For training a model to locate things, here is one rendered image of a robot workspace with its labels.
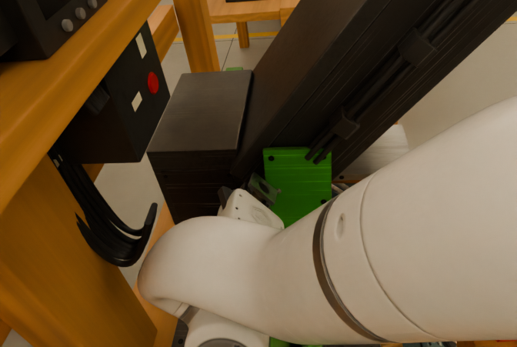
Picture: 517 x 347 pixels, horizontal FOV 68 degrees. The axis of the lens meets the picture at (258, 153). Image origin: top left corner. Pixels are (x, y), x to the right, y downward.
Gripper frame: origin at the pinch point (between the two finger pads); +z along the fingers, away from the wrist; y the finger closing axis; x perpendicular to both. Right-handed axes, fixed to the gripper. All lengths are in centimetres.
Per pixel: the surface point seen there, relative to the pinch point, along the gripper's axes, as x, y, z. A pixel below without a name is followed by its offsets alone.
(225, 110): -2.0, 12.2, 19.9
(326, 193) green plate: -8.2, -9.4, 2.5
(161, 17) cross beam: 3, 42, 63
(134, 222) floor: 125, 2, 127
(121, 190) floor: 131, 19, 152
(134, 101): -4.3, 24.3, -8.3
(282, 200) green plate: -1.7, -4.8, 2.8
